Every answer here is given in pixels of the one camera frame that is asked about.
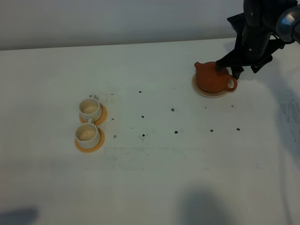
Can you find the far white teacup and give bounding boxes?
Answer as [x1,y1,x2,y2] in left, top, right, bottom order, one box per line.
[79,94,103,121]

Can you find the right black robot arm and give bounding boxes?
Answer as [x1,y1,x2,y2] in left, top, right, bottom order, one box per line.
[216,0,300,79]

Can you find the near orange saucer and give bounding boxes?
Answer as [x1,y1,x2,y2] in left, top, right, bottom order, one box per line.
[74,127,105,153]

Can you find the brown clay teapot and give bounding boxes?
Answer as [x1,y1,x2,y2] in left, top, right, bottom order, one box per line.
[194,62,238,94]

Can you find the far orange saucer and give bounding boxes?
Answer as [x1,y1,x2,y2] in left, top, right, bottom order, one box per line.
[79,105,107,126]

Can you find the beige round teapot coaster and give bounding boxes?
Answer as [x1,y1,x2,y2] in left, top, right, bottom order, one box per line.
[192,74,228,98]

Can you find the white teacup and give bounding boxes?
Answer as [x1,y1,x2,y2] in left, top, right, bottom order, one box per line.
[79,94,103,121]
[75,118,101,149]

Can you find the orange saucer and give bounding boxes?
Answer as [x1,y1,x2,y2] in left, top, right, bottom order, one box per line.
[74,127,105,153]
[79,105,107,126]

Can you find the near white teacup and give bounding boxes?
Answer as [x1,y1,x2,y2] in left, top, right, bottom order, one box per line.
[75,118,101,149]

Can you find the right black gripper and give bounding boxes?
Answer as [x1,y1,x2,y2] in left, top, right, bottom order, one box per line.
[216,0,294,79]

